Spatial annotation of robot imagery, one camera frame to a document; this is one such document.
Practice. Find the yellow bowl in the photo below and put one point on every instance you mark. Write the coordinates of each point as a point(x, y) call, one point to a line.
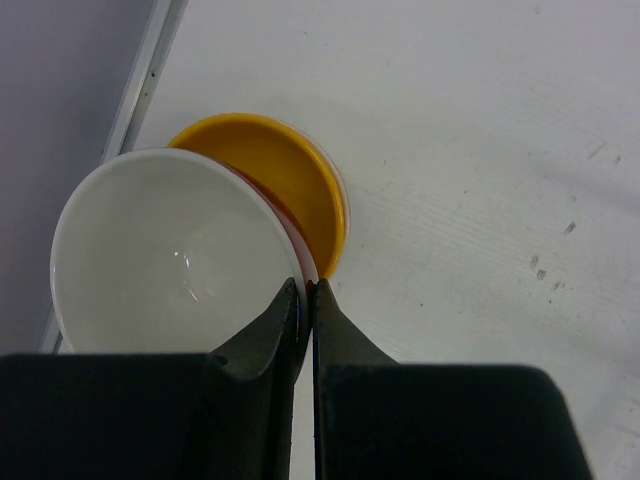
point(285, 166)

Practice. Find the dark red bowl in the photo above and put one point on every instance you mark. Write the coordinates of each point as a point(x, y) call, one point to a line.
point(163, 250)

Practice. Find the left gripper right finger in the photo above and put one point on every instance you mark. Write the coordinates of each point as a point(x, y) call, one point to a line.
point(376, 418)

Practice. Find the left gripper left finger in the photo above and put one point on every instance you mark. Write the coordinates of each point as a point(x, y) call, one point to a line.
point(225, 414)

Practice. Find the white floral bowl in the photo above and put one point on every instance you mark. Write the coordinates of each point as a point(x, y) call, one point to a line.
point(346, 215)

